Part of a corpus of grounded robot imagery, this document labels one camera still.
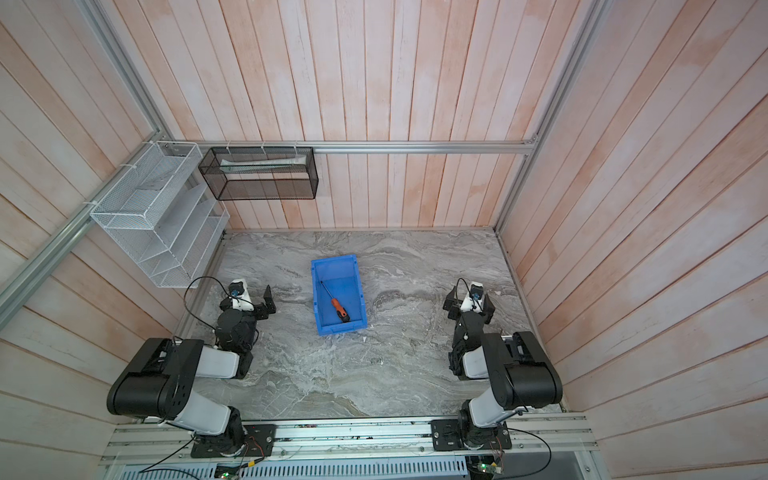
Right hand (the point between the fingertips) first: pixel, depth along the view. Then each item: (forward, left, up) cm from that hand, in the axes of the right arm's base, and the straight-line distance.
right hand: (473, 290), depth 89 cm
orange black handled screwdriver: (-4, +41, -8) cm, 42 cm away
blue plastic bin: (+1, +42, -9) cm, 43 cm away
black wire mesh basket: (+39, +73, +15) cm, 84 cm away
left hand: (-2, +66, 0) cm, 66 cm away
